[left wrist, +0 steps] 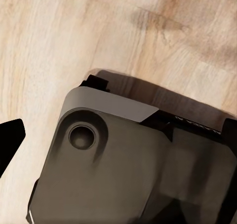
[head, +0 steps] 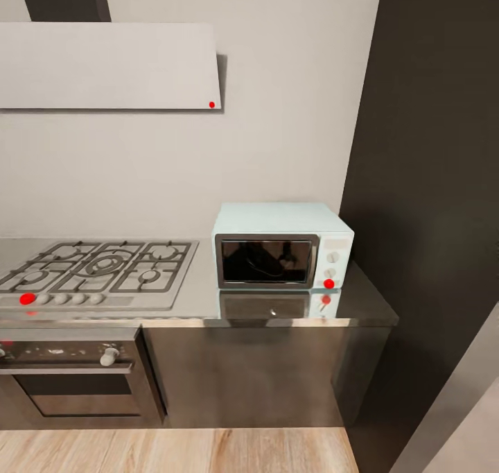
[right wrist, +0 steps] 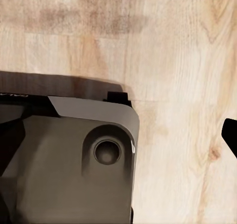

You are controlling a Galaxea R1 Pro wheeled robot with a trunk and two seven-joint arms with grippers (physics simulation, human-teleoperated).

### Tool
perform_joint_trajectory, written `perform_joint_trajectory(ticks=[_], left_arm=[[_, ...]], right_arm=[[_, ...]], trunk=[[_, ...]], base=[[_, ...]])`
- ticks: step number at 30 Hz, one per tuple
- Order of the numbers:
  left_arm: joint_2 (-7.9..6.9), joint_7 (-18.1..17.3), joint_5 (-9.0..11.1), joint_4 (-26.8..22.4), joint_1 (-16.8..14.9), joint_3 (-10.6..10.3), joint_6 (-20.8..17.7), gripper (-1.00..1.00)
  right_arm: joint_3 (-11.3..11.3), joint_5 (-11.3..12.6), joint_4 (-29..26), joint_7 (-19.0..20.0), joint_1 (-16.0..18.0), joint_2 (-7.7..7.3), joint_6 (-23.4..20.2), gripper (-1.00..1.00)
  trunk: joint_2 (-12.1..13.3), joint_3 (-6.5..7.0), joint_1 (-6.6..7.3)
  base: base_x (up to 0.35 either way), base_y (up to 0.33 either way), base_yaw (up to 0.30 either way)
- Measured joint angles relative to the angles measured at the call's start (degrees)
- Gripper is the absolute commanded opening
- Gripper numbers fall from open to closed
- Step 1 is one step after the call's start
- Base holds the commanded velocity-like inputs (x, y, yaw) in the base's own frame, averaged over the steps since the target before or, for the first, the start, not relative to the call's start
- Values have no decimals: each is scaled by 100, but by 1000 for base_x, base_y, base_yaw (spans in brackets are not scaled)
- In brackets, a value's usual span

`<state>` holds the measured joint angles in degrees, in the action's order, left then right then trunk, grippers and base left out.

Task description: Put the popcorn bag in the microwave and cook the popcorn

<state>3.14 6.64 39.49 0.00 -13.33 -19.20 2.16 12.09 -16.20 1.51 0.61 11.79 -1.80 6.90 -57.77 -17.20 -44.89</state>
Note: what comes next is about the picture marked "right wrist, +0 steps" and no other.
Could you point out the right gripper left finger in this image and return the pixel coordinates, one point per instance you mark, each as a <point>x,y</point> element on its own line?
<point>12,134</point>

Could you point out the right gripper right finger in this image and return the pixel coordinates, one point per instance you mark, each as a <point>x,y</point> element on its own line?
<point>229,134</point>

